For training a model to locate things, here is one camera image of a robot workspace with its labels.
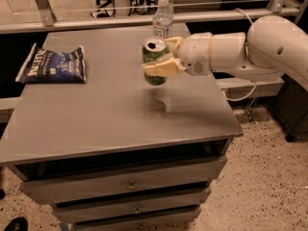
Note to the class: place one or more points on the black shoe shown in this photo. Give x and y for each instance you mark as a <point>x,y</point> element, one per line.
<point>17,224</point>

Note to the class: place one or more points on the metal railing frame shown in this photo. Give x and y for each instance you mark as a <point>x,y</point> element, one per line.
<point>26,16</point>

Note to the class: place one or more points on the grey drawer cabinet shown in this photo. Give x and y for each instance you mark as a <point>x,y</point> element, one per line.
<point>114,153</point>

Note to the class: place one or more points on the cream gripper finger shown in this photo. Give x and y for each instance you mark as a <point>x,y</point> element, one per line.
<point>174,44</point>
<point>169,68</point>

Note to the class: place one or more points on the green soda can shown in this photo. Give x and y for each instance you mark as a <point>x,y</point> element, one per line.
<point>154,48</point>

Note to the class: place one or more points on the black cart with wheel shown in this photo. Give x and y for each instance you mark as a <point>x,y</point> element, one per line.
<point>291,107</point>

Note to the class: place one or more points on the blue chip bag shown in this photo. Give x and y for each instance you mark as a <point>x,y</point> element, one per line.
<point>46,66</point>

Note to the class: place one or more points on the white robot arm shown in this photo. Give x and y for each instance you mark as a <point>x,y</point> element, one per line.
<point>272,46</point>

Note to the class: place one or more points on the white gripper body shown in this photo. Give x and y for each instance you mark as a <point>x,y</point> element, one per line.
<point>193,56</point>

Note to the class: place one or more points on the clear plastic water bottle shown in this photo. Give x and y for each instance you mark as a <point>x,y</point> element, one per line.
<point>163,19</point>

